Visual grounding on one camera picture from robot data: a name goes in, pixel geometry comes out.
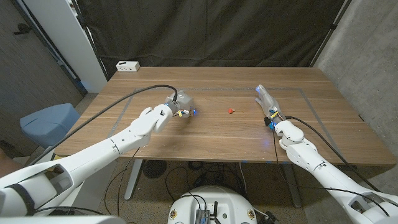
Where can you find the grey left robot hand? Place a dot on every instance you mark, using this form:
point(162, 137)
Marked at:
point(184, 101)

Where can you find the black floor device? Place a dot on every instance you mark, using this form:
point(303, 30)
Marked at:
point(271, 218)

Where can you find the white cabinet panel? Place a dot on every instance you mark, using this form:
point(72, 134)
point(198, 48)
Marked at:
point(71, 40)

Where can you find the grey table leg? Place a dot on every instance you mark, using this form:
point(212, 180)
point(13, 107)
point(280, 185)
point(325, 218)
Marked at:
point(292, 186)

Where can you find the blue padded stool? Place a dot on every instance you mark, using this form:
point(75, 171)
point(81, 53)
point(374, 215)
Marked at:
point(46, 124)

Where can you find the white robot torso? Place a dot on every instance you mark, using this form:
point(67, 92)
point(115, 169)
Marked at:
point(214, 202)

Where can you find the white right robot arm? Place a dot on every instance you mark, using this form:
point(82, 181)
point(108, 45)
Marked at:
point(311, 158)

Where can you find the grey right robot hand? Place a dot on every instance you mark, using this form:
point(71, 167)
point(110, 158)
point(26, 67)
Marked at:
point(269, 102)

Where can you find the round black floor fan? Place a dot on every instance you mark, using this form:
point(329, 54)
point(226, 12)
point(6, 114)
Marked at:
point(154, 169)

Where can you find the white table leg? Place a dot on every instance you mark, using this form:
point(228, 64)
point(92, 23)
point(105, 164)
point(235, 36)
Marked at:
point(133, 180)

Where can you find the black backdrop curtain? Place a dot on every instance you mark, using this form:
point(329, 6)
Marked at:
point(205, 31)

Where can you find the red-headed wooden screw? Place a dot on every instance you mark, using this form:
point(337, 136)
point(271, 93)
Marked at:
point(230, 111)

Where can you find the white power strip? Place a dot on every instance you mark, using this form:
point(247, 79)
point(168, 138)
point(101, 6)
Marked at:
point(127, 66)

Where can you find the person's bare leg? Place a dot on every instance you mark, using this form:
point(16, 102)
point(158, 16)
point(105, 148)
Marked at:
point(6, 165)

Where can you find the grey electronics box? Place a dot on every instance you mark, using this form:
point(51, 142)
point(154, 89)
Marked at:
point(202, 216)

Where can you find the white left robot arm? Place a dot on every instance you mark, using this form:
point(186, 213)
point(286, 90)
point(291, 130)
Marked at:
point(102, 152)

